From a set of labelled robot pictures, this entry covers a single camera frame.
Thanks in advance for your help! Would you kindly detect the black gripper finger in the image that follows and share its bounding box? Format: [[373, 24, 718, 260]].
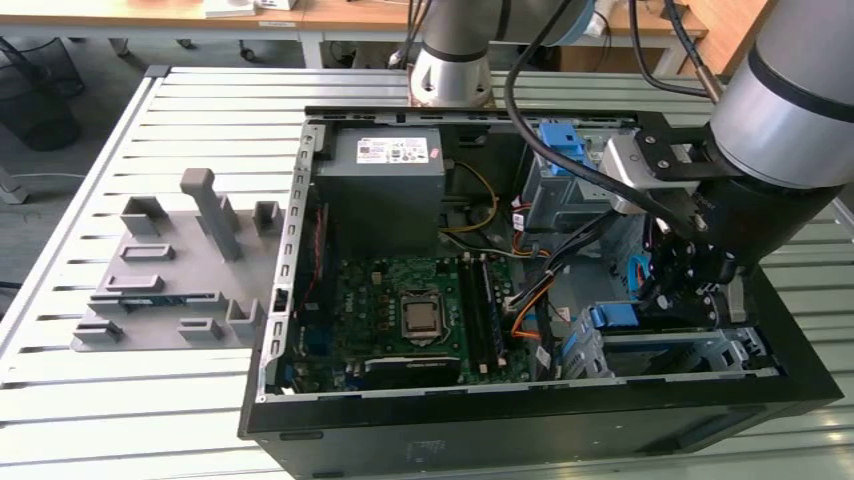
[[638, 238, 700, 327], [690, 243, 744, 330]]

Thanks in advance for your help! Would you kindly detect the blue data wire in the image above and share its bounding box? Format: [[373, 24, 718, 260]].
[[624, 252, 659, 306]]

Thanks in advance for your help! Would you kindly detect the hard disk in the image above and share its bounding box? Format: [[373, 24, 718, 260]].
[[587, 303, 708, 334]]

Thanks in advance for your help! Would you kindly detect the grey metal disk bay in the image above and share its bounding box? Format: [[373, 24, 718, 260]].
[[559, 304, 779, 379]]

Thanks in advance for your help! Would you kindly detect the grey metal drive cage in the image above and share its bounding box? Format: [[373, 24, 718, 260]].
[[519, 119, 642, 236]]

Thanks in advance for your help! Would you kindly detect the black RAM stick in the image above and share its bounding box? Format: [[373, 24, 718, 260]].
[[478, 259, 510, 371]]

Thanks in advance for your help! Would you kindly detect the black RAM slot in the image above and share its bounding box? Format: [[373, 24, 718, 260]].
[[459, 254, 486, 374]]

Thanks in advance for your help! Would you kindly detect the blue plastic drive latch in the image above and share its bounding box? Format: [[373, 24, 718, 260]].
[[538, 122, 598, 176]]

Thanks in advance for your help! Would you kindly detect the metal CPU socket cover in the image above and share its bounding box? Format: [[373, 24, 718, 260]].
[[396, 287, 447, 349]]

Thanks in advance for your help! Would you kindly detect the brown wooden cabinet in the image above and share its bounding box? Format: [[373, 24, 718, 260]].
[[679, 0, 779, 86]]

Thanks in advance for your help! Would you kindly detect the silver CPU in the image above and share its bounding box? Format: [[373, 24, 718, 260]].
[[403, 302, 439, 336]]

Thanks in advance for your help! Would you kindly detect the black open PC case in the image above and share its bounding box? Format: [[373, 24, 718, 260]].
[[237, 104, 843, 480]]

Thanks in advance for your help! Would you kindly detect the black graphics card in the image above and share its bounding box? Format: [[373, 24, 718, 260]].
[[359, 354, 462, 389]]

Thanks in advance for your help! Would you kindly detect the grey power supply unit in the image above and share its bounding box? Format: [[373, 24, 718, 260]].
[[312, 127, 447, 256]]

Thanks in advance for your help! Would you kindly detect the green motherboard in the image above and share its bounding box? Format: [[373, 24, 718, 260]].
[[292, 252, 535, 394]]

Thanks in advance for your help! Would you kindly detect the grey parts rack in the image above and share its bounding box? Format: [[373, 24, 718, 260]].
[[71, 167, 288, 354]]

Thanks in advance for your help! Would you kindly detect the blue labelled RAM stick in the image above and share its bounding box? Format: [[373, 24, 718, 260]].
[[92, 294, 225, 307]]

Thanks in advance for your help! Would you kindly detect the large white box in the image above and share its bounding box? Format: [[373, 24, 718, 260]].
[[203, 0, 259, 20]]

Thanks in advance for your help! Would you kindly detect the black mesh waste bin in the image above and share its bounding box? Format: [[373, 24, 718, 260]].
[[0, 34, 87, 152]]

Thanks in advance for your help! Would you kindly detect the black cable bundle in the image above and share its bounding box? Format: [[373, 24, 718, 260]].
[[506, 209, 622, 311]]

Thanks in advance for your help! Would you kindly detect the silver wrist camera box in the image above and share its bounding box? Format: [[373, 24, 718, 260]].
[[596, 128, 742, 216]]

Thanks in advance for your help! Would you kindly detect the orange wire bundle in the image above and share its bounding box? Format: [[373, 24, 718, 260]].
[[507, 292, 543, 342]]

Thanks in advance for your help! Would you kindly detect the yellow wire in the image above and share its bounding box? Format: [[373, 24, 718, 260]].
[[443, 159, 502, 234]]

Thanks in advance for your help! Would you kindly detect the thin black cable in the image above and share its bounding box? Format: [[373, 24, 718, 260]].
[[626, 0, 728, 104]]

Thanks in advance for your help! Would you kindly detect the wooden desk with white frame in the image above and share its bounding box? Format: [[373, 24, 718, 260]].
[[0, 0, 708, 76]]

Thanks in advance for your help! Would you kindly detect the grey metal bracket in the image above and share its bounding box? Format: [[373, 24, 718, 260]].
[[0, 164, 32, 206]]

